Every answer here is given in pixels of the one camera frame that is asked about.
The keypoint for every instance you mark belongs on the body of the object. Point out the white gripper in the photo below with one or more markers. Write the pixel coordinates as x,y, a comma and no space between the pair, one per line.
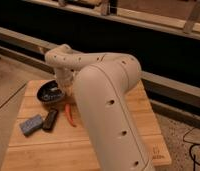
64,82

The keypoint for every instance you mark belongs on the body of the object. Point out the dark ceramic bowl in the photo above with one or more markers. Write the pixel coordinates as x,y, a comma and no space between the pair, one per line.
49,92

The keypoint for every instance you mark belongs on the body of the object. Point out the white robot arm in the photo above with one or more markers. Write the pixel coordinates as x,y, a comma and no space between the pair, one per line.
98,82

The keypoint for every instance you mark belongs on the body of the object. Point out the black rectangular block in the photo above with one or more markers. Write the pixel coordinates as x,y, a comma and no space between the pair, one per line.
50,119

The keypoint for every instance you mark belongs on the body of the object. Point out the blue sponge block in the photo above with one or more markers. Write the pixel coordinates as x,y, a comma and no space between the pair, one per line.
31,125

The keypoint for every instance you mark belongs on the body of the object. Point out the wooden cutting board table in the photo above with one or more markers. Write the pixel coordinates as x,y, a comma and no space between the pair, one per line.
67,147

